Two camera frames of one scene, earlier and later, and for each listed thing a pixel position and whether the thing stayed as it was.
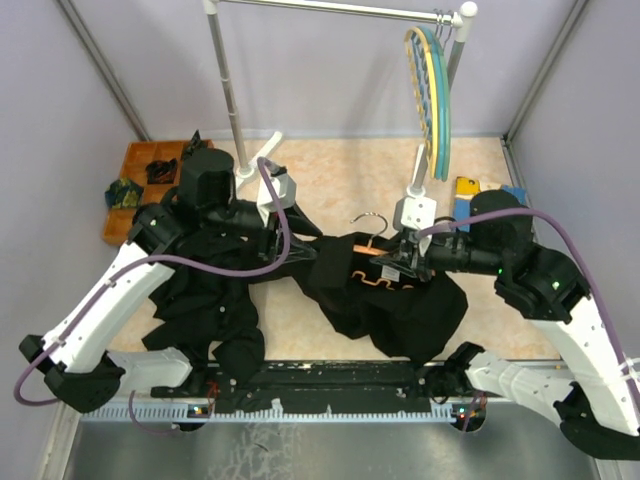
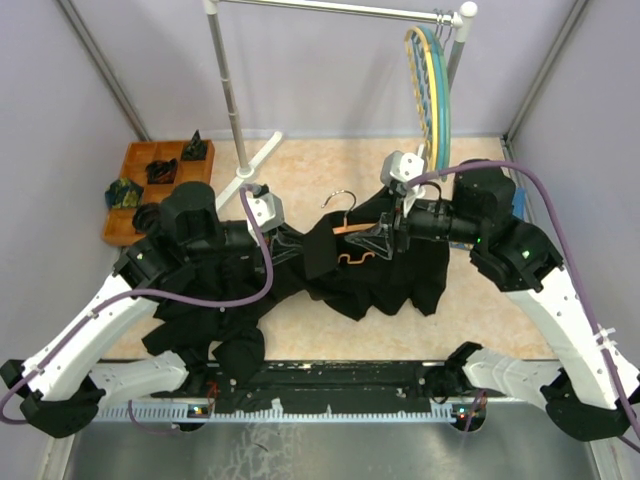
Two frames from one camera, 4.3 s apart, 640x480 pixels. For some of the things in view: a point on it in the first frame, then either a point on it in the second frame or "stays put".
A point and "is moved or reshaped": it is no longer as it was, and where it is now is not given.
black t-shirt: x=405 y=317 is moved or reshaped
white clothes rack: x=461 y=18 stays put
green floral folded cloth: x=123 y=193 stays put
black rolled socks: x=161 y=172 stays put
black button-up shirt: x=198 y=311 stays put
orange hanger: x=370 y=249 is moved or reshaped
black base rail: x=353 y=386 stays put
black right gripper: x=409 y=261 -> x=380 y=240
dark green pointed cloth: x=196 y=147 stays put
